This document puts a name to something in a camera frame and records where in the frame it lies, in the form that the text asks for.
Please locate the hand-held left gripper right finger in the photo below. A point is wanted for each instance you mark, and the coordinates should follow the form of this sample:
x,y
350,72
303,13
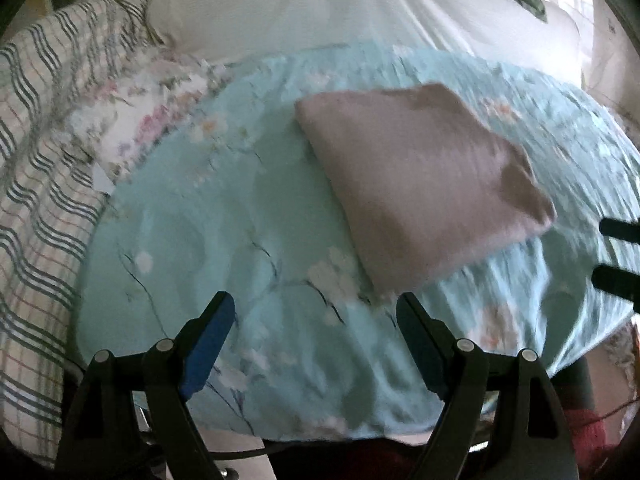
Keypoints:
x,y
425,350

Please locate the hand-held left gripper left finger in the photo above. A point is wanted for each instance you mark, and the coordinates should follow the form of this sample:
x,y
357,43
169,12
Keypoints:
x,y
205,350

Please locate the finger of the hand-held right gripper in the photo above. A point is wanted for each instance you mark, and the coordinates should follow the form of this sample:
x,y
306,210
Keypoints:
x,y
622,232
620,285

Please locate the mauve fuzzy sweater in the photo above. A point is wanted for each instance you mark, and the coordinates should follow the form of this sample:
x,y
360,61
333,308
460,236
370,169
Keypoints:
x,y
420,185

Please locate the teal floral bed sheet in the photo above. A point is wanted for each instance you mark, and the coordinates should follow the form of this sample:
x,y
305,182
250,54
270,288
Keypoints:
x,y
210,230

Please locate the red cloth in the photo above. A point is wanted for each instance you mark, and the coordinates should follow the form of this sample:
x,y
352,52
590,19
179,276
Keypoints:
x,y
587,435

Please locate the white pillow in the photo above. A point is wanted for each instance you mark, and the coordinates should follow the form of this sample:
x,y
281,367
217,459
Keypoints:
x,y
570,40

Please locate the white floral cloth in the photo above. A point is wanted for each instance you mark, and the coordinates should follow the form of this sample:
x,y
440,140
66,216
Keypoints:
x,y
145,115

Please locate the plaid blanket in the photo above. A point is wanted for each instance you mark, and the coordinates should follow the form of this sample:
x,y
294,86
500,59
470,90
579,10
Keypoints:
x,y
40,170

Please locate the white striped duvet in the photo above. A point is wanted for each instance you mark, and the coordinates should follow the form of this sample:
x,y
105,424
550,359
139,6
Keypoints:
x,y
325,5

